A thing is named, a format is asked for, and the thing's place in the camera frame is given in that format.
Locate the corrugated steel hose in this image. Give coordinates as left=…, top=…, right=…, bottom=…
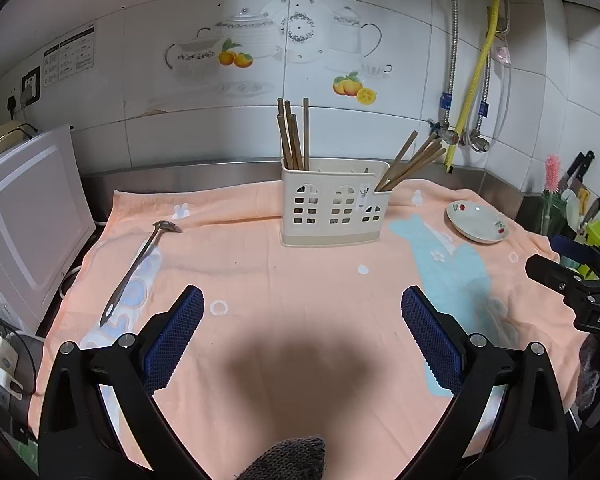
left=439, top=0, right=462, bottom=126
left=476, top=0, right=512, bottom=136

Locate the yellow gas hose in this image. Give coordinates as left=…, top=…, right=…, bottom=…
left=445, top=0, right=502, bottom=175

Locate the cream plastic utensil holder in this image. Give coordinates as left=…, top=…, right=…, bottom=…
left=280, top=157, right=391, bottom=248

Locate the steel angle valve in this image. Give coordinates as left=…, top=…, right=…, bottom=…
left=466, top=129, right=492, bottom=153

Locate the pink bottle brush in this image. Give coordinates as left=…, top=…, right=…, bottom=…
left=544, top=154, right=564, bottom=195

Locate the metal ladle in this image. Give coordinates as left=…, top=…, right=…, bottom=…
left=100, top=219, right=184, bottom=327

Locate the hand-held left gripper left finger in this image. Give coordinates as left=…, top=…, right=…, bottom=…
left=37, top=284, right=206, bottom=480

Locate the white microwave oven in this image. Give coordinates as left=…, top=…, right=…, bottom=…
left=0, top=124, right=97, bottom=336

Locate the peach printed towel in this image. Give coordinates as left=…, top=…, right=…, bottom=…
left=27, top=180, right=588, bottom=480

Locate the white instruction label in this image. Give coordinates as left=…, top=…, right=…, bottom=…
left=42, top=22, right=97, bottom=84

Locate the person's left forearm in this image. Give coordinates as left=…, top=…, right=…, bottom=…
left=237, top=436, right=328, bottom=480

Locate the red handle valve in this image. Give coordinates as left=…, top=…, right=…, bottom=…
left=426, top=119, right=460, bottom=145

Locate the thin white hose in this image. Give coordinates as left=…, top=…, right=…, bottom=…
left=482, top=62, right=515, bottom=153

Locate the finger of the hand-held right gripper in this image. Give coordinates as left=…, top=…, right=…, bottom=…
left=525, top=254, right=596, bottom=306
left=552, top=233, right=600, bottom=284

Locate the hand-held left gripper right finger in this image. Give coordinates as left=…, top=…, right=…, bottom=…
left=400, top=285, right=569, bottom=480

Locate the white power strip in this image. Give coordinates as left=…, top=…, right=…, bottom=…
left=0, top=332, right=25, bottom=411

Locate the flower print ceramic plate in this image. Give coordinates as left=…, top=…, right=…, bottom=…
left=445, top=200, right=511, bottom=245

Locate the teaware wall decal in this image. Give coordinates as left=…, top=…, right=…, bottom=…
left=164, top=0, right=396, bottom=107

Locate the glass jar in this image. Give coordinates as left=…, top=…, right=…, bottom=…
left=539, top=191, right=570, bottom=237

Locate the black wall socket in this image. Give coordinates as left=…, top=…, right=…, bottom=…
left=21, top=66, right=42, bottom=107

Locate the black handle cleaver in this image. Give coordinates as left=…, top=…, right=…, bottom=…
left=562, top=151, right=597, bottom=196

